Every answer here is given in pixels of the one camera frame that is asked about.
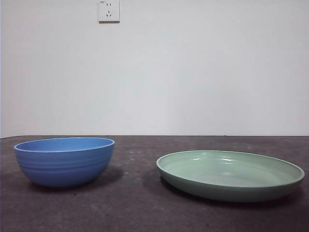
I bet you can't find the green round plate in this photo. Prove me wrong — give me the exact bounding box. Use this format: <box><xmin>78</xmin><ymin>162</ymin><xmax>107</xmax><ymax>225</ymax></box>
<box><xmin>155</xmin><ymin>149</ymin><xmax>305</xmax><ymax>203</ymax></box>

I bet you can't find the blue ribbed bowl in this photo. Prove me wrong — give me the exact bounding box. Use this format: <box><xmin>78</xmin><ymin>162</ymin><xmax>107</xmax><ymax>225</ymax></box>
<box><xmin>13</xmin><ymin>137</ymin><xmax>115</xmax><ymax>189</ymax></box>

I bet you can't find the white wall power socket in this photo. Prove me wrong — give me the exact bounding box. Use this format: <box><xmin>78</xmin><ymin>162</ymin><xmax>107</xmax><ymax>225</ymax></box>
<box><xmin>98</xmin><ymin>0</ymin><xmax>121</xmax><ymax>24</ymax></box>

